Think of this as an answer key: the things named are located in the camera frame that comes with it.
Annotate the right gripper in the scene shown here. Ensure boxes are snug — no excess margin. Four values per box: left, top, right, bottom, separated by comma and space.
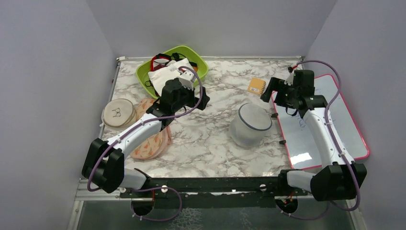
260, 77, 298, 110

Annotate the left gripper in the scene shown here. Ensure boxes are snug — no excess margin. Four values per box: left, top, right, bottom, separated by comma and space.
172, 81, 209, 112

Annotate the white mesh laundry bag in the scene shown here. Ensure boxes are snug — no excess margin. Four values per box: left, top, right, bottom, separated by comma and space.
229, 103, 272, 148

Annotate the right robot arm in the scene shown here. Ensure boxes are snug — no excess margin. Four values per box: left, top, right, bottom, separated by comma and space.
261, 70, 369, 201

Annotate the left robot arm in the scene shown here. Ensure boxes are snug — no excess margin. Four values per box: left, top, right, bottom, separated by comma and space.
81, 78, 210, 197

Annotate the white cloth bag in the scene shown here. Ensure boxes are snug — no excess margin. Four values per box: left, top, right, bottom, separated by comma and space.
148, 58, 197, 96

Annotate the floral peach laundry bag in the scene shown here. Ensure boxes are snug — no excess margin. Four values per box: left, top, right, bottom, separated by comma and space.
130, 98, 172, 161

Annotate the round beige laundry bag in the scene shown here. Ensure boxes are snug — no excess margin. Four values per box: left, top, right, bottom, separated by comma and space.
101, 98, 136, 130

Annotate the small orange notebook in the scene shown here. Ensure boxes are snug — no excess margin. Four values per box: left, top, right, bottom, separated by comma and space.
247, 78, 266, 95

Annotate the red black garment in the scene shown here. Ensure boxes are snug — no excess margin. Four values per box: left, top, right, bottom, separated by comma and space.
149, 52, 187, 72

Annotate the green plastic basin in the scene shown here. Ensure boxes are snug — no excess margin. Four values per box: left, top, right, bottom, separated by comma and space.
135, 46, 208, 99

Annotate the pink framed whiteboard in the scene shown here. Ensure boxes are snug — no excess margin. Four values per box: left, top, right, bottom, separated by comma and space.
271, 74, 370, 170

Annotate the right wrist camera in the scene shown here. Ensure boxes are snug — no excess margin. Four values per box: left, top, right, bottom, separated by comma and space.
285, 65, 298, 85

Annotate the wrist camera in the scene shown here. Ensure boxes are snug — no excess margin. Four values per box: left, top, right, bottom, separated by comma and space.
178, 70, 195, 90
285, 65, 298, 85

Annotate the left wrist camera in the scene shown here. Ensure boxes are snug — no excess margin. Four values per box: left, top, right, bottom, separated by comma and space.
178, 70, 195, 90

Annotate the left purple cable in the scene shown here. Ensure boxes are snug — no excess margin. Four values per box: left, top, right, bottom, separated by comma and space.
87, 66, 203, 192

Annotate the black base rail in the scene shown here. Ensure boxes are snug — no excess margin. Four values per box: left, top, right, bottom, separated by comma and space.
120, 176, 309, 209

